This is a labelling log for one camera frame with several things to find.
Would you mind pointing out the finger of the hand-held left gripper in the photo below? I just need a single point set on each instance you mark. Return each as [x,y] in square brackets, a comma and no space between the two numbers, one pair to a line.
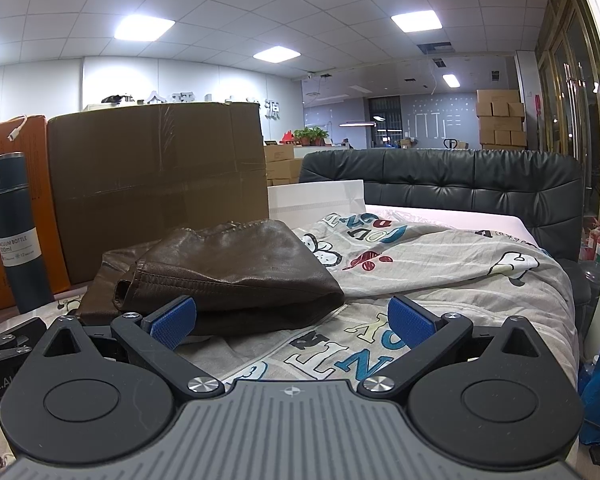
[20,332]

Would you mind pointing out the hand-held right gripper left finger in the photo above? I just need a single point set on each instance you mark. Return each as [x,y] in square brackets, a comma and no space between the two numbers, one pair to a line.
[172,321]

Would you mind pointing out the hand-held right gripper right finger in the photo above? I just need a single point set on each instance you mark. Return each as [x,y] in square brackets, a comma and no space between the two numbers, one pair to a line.
[412,322]

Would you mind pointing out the dark leather garment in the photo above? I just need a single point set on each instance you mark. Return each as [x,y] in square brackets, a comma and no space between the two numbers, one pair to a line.
[240,270]

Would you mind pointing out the dark blue vacuum bottle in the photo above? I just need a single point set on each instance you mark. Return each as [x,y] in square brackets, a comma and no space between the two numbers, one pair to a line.
[20,280]

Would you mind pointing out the pink mattress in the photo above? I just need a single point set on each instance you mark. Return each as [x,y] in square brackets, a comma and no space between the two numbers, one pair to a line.
[430,216]

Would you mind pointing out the brown cardboard box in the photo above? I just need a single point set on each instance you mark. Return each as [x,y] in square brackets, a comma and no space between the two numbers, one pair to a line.
[155,185]

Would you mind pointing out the black leather headboard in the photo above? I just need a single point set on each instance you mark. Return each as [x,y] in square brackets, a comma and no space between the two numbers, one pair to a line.
[455,175]

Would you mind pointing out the white flat box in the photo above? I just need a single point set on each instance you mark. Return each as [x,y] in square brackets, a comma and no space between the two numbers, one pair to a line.
[315,200]

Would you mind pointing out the orange cardboard box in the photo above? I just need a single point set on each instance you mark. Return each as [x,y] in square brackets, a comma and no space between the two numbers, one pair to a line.
[30,140]

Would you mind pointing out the red fire extinguishers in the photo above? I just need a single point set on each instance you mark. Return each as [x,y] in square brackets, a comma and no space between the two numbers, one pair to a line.
[596,242]

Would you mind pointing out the green potted plants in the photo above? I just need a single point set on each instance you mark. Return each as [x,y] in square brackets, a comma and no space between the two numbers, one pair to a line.
[310,135]

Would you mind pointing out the stack of cardboard boxes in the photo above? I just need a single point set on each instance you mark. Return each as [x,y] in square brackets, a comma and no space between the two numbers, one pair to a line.
[500,120]

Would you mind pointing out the square ceiling light panel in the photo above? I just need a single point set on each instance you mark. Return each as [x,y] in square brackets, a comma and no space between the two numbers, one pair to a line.
[449,79]
[415,21]
[142,27]
[276,54]

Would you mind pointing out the glass door with gold frame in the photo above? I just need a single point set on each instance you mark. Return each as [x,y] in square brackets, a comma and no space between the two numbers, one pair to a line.
[570,110]

